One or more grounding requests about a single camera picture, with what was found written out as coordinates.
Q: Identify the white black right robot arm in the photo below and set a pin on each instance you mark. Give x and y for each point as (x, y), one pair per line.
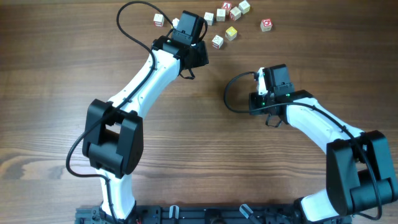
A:
(359, 170)

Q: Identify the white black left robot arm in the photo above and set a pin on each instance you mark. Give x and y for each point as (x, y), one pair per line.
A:
(114, 142)

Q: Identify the red Q letter block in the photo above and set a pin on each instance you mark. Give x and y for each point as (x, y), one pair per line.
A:
(266, 25)

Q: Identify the teal top 8 block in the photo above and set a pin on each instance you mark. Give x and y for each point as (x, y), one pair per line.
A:
(220, 15)

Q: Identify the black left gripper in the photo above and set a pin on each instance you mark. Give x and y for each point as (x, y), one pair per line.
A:
(199, 57)

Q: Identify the red side bird block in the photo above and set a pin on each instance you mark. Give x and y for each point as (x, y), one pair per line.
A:
(217, 41)

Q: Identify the red U letter block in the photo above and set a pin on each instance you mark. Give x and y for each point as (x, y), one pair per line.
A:
(235, 13)

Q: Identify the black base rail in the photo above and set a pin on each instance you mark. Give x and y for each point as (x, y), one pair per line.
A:
(154, 214)

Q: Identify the white 8 number block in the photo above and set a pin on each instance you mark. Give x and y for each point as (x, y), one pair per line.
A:
(209, 17)

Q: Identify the white turtle yellow block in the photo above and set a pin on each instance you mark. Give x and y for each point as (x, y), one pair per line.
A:
(175, 23)

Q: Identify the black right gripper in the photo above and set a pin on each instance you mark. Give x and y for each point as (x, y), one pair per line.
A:
(253, 98)

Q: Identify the red A letter block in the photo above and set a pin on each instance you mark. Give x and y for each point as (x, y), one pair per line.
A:
(227, 6)

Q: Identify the red white far-left block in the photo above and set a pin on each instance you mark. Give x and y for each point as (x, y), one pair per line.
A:
(159, 20)

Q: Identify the yellow K letter block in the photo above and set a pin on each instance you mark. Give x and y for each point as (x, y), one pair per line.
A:
(231, 33)

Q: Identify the yellow S corner block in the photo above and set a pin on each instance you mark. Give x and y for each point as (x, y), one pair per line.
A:
(244, 6)

